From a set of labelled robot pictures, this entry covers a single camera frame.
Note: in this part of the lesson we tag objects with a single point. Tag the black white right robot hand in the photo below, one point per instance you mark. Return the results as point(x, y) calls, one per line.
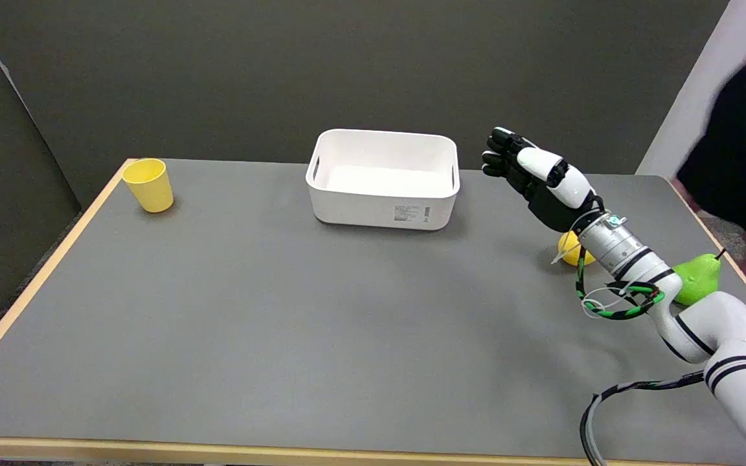
point(551, 194)

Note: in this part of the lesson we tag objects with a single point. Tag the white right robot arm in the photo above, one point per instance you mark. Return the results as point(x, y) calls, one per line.
point(703, 323)

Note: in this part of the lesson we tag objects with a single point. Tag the yellow lemon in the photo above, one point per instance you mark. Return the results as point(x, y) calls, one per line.
point(566, 246)

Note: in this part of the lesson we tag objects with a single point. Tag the green pear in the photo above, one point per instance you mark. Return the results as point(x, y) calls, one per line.
point(697, 277)

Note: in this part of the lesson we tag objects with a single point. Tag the white plastic storage bin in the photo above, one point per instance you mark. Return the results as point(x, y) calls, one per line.
point(383, 179)

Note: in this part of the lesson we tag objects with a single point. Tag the person in black clothes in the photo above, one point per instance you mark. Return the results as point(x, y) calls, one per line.
point(742, 129)

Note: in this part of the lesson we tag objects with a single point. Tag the yellow plastic cup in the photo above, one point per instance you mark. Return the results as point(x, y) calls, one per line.
point(149, 185)

